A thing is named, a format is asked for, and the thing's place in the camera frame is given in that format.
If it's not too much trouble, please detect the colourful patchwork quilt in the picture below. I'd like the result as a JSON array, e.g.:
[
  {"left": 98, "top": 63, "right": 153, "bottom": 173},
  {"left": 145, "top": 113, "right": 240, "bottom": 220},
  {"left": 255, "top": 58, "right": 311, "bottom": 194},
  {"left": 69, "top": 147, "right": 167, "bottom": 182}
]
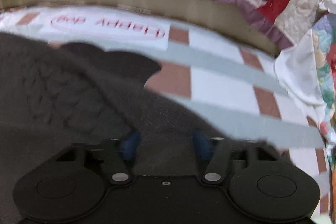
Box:
[{"left": 312, "top": 12, "right": 335, "bottom": 218}]

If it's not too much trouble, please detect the white cloth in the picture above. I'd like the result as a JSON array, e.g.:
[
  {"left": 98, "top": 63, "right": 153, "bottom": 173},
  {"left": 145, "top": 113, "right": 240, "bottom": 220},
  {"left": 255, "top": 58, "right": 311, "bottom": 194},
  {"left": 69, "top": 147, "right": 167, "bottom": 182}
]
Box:
[{"left": 274, "top": 0, "right": 335, "bottom": 106}]

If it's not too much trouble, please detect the dark grey knit sweater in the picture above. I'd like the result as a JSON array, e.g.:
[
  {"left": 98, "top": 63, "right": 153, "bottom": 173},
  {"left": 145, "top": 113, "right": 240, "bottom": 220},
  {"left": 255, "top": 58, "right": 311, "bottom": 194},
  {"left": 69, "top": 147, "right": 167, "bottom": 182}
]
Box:
[{"left": 1, "top": 34, "right": 301, "bottom": 223}]

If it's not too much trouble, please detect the checked white pink bedsheet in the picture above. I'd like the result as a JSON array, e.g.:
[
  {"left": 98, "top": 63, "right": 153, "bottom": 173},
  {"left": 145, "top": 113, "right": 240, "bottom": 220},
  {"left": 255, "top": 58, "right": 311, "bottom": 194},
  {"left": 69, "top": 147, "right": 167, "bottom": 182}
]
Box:
[{"left": 1, "top": 6, "right": 332, "bottom": 215}]

